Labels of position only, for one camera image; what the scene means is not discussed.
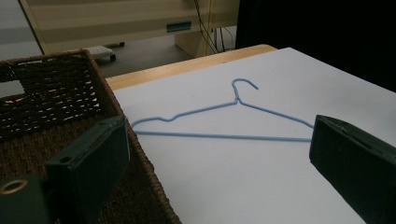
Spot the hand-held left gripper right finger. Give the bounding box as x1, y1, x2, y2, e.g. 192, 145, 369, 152
308, 114, 396, 224

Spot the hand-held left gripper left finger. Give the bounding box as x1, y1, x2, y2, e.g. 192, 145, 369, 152
45, 115, 131, 224

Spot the brown woven wicker basket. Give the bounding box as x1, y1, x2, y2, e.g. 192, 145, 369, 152
0, 49, 182, 224

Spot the white wheeled base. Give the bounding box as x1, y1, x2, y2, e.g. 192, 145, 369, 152
84, 45, 117, 62

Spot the white table cover sheet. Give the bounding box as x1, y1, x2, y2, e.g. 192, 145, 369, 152
112, 47, 396, 224

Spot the black curtain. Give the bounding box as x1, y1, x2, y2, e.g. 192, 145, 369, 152
234, 0, 396, 93

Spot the beige cabinet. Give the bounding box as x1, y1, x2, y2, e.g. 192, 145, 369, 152
18, 0, 241, 59

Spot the blue wire clothes hanger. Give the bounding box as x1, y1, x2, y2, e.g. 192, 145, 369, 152
130, 77, 315, 143

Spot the black cable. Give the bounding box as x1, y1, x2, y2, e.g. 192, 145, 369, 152
193, 0, 219, 54

